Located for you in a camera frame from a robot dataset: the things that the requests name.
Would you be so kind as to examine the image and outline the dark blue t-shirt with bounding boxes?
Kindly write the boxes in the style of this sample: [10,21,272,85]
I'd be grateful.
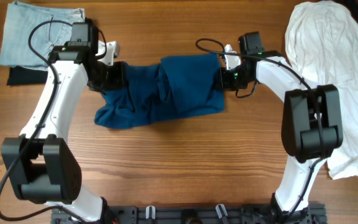
[94,54,224,129]

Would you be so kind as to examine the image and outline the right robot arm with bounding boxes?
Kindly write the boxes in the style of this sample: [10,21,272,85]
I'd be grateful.
[216,32,343,223]

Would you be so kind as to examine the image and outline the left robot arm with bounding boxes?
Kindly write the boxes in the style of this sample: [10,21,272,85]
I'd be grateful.
[0,19,126,223]

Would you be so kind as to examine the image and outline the folded black garment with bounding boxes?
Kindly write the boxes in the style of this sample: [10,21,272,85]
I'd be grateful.
[7,66,48,86]

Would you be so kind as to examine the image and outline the folded light blue jeans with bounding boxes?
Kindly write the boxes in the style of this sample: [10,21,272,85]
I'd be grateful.
[0,1,85,71]

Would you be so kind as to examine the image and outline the white shirt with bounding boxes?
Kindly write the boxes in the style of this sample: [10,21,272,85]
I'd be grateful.
[285,1,358,180]

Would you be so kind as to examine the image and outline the left black cable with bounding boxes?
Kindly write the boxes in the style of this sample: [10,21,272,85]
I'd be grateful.
[0,19,108,224]

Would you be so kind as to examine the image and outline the black cable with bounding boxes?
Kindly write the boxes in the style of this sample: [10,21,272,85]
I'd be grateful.
[0,19,108,224]
[195,37,326,224]

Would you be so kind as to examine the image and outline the right black cable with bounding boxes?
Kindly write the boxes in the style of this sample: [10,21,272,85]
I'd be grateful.
[195,37,326,224]

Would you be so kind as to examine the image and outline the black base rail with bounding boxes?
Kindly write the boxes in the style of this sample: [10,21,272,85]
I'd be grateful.
[50,203,328,224]

